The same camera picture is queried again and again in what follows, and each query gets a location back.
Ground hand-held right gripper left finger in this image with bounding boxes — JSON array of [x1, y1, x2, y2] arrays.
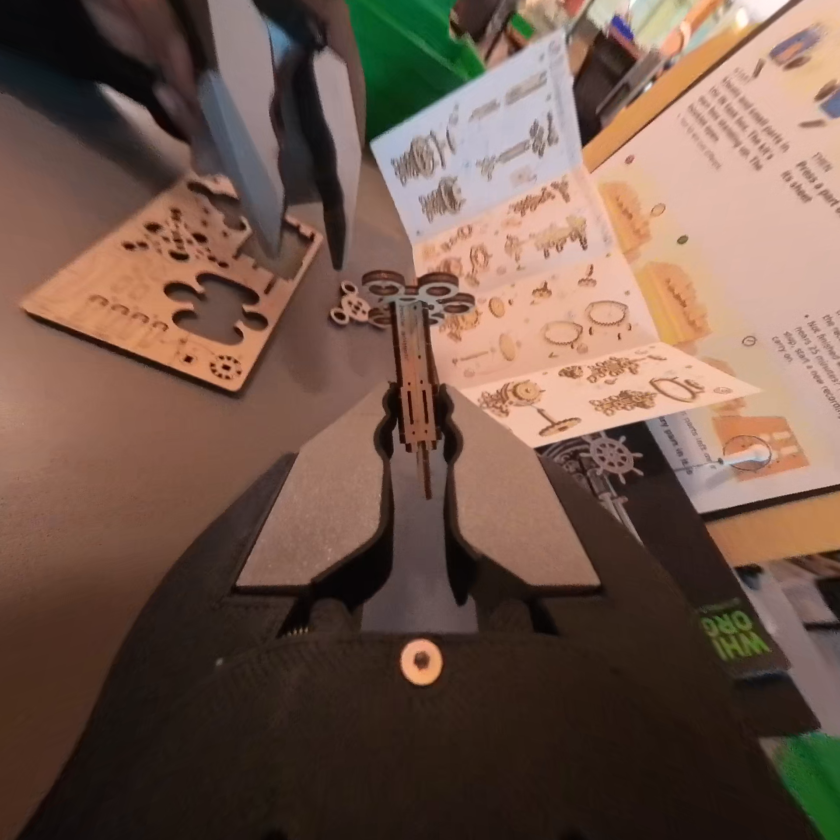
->
[[235, 384, 403, 598]]

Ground folded assembly instruction leaflet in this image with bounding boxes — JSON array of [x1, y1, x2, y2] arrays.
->
[[369, 29, 767, 448]]

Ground laser-cut plywood parts sheet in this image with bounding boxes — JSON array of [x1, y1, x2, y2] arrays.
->
[[20, 174, 326, 395]]

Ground person's left forearm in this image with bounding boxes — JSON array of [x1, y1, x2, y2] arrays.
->
[[0, 0, 198, 142]]

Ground wooden gear shaft model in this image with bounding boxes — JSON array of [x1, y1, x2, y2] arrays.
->
[[360, 268, 476, 501]]

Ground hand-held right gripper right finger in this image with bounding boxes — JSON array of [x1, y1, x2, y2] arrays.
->
[[438, 384, 602, 606]]

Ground green plastic bin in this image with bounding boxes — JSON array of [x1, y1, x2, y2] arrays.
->
[[346, 0, 546, 83], [758, 727, 840, 840]]

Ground black printed box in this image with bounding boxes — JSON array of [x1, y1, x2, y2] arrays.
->
[[537, 420, 791, 680]]

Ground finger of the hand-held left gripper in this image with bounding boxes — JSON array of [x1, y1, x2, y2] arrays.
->
[[307, 0, 366, 271], [193, 0, 293, 260]]

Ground large white instruction sheet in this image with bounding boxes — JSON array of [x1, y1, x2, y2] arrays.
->
[[584, 0, 840, 514]]

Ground small three-lobed wooden part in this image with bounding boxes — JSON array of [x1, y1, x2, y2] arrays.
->
[[328, 281, 371, 327]]

